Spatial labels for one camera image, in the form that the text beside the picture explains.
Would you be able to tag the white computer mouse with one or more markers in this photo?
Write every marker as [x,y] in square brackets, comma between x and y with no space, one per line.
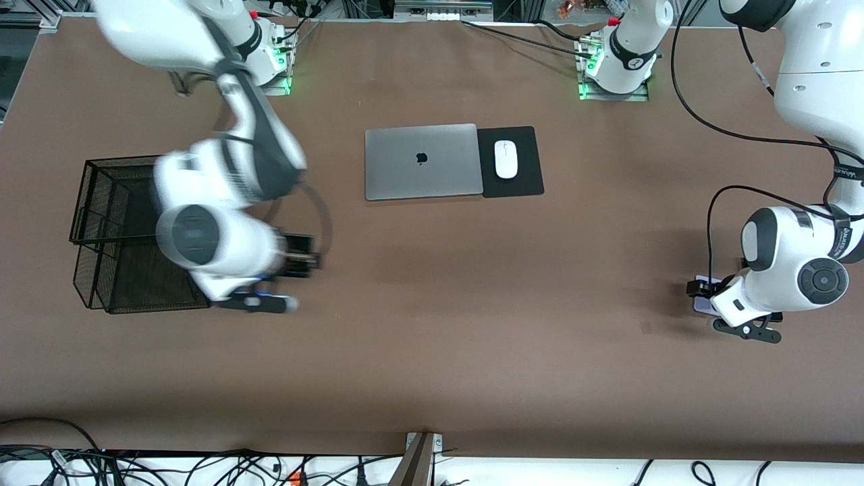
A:
[505,162]

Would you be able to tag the black mouse pad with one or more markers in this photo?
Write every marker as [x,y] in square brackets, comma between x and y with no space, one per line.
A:
[526,182]

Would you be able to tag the aluminium frame profile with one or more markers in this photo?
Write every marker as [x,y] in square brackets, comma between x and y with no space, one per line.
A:
[50,21]

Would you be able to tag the silver closed laptop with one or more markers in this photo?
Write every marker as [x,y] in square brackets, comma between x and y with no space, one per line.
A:
[405,175]

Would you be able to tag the white power strip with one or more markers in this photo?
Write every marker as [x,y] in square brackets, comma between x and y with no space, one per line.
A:
[442,12]

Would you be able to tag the lilac flip phone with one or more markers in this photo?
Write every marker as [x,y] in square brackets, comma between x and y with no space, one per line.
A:
[703,305]

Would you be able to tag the grey metal camera post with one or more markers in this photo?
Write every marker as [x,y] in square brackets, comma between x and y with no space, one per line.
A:
[415,466]

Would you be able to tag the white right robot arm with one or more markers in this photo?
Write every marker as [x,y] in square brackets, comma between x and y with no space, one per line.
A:
[202,236]

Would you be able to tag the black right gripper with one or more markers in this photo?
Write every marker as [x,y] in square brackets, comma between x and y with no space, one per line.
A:
[298,254]

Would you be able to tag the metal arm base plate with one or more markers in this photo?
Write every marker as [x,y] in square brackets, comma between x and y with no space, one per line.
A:
[638,98]
[277,88]

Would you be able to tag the black flip phone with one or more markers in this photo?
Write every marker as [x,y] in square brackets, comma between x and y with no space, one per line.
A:
[300,241]

